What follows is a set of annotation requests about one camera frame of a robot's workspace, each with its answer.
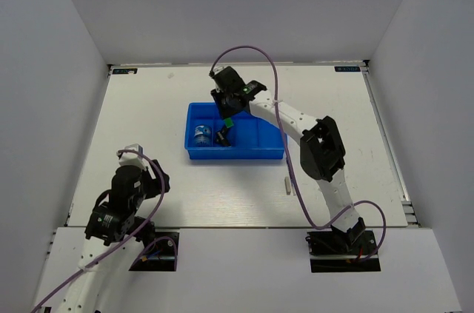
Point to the blue divided plastic tray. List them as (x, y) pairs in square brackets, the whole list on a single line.
[(251, 137)]

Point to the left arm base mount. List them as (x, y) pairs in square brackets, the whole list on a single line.
[(161, 256)]

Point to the right corner label sticker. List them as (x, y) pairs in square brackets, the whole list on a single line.
[(347, 69)]

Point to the green cap black highlighter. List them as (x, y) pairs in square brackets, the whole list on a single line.
[(228, 122)]

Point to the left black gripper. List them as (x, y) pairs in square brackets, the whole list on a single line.
[(155, 184)]

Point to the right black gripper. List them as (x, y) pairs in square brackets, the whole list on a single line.
[(225, 113)]

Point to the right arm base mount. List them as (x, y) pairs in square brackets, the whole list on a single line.
[(327, 255)]

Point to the corner label sticker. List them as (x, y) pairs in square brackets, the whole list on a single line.
[(347, 69), (124, 71)]

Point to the blue white tape roll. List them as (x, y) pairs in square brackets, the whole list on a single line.
[(202, 136)]

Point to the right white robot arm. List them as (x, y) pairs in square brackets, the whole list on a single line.
[(321, 150)]

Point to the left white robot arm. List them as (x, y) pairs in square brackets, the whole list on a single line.
[(115, 236)]

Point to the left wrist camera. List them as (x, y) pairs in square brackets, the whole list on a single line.
[(132, 155)]

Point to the white eraser stick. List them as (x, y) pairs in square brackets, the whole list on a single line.
[(287, 183)]

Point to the aluminium table rail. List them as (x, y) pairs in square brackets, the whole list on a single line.
[(406, 203)]

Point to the yellow cap black highlighter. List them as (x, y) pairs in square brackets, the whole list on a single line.
[(221, 137)]

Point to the left corner label sticker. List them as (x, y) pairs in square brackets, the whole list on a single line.
[(124, 71)]

